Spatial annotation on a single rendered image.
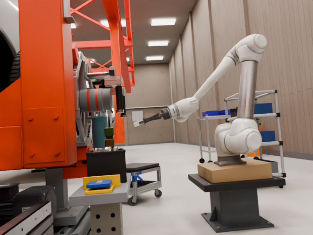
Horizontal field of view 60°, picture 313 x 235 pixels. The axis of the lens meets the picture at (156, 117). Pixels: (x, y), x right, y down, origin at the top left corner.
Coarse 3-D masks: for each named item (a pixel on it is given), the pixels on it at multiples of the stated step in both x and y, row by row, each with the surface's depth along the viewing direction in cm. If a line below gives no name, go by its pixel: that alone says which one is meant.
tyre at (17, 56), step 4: (16, 56) 138; (16, 60) 136; (12, 64) 135; (16, 64) 134; (12, 68) 133; (16, 68) 133; (12, 72) 132; (16, 72) 132; (12, 76) 131; (16, 76) 131; (12, 80) 130
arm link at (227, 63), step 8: (224, 64) 184; (232, 64) 184; (216, 72) 183; (224, 72) 184; (208, 80) 186; (216, 80) 184; (200, 88) 189; (208, 88) 187; (200, 96) 190; (184, 120) 189
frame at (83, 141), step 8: (80, 56) 151; (80, 64) 150; (88, 64) 176; (88, 72) 177; (88, 88) 186; (80, 120) 141; (88, 120) 185; (80, 128) 142; (80, 136) 146; (80, 144) 150; (88, 144) 160
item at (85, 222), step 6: (84, 216) 166; (78, 222) 153; (84, 222) 146; (90, 222) 161; (54, 228) 146; (60, 228) 145; (66, 228) 134; (72, 228) 139; (78, 228) 143; (84, 228) 144; (54, 234) 137; (60, 234) 130; (66, 234) 129; (72, 234) 129; (78, 234) 130; (84, 234) 143
